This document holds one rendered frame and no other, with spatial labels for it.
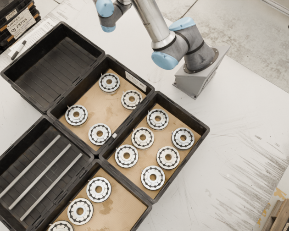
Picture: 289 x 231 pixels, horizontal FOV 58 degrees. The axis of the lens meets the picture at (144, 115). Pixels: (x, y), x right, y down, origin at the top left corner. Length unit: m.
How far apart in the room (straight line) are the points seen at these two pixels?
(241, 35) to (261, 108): 1.29
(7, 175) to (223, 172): 0.99
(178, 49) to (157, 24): 0.15
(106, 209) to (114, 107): 0.46
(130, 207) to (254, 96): 0.90
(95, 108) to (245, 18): 1.98
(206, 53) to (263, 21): 1.67
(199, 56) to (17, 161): 0.95
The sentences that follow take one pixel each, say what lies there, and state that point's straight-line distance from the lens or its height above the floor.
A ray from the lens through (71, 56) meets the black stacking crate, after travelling 1.43.
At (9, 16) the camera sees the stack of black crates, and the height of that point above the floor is 0.51.
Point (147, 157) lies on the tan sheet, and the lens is 1.18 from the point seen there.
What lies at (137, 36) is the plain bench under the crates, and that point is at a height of 0.70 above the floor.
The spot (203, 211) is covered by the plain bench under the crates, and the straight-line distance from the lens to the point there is 1.32.
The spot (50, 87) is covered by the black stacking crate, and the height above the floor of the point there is 0.83.
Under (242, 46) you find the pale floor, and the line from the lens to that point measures 2.64.
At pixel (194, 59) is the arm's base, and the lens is 1.28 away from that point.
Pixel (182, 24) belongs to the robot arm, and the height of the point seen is 1.07.
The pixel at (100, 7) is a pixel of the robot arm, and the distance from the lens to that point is 1.25.
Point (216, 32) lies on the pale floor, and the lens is 2.66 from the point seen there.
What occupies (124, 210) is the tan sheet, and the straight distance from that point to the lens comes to 1.15.
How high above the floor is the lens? 1.98
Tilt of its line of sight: 69 degrees down
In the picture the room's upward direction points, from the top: 5 degrees clockwise
